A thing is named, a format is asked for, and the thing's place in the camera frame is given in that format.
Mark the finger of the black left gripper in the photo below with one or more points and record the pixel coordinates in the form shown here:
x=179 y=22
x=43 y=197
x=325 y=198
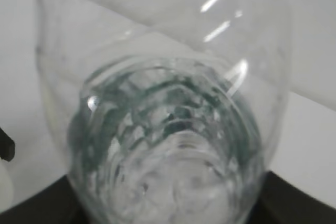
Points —
x=7 y=147

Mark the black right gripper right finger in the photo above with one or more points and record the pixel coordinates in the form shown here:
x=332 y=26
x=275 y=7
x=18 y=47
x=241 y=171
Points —
x=282 y=203

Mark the clear water bottle green label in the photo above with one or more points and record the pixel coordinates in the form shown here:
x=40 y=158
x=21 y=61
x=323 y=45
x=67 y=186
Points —
x=164 y=111

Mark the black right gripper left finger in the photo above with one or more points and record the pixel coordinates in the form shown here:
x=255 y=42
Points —
x=56 y=204

